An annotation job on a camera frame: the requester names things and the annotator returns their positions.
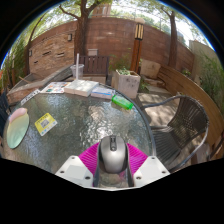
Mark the slender leaning tree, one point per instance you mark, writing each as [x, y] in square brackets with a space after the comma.
[31, 43]

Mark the clear plastic cup with straw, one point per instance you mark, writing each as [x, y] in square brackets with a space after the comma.
[77, 71]

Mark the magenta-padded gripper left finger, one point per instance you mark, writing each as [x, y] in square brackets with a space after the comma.
[75, 170]

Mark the thin tree by wall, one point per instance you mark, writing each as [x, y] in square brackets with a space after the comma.
[172, 43]

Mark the wooden garden lamp post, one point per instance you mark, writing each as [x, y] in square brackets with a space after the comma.
[137, 46]

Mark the yellow printed card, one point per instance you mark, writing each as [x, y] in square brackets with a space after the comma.
[45, 124]

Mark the tan stone block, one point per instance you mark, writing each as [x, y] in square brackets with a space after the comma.
[150, 68]

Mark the curved wooden bench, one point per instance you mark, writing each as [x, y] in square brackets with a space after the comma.
[191, 93]

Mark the green plastic case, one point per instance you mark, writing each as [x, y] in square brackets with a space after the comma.
[122, 102]

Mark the white and blue packet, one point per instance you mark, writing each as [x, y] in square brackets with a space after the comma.
[102, 92]

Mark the grey and black computer mouse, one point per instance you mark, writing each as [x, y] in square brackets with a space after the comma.
[113, 155]

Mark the white square planter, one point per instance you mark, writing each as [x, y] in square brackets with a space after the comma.
[128, 84]

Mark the colourful printed sheet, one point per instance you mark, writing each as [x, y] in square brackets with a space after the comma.
[55, 87]

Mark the dark wooden slatted chair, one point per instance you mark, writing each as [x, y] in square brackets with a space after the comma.
[96, 65]

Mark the raised stone basin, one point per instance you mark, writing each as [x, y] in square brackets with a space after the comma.
[28, 83]

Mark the large tree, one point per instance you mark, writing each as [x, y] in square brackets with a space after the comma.
[81, 33]

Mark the round green mouse pad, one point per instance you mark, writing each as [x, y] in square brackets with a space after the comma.
[17, 130]

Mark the wall lamp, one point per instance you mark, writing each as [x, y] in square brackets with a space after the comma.
[69, 37]
[30, 53]

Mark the grey wall box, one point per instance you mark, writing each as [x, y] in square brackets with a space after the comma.
[93, 52]

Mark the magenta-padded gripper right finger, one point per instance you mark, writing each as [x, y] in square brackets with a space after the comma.
[150, 170]

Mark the white flat box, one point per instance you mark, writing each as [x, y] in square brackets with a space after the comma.
[81, 88]

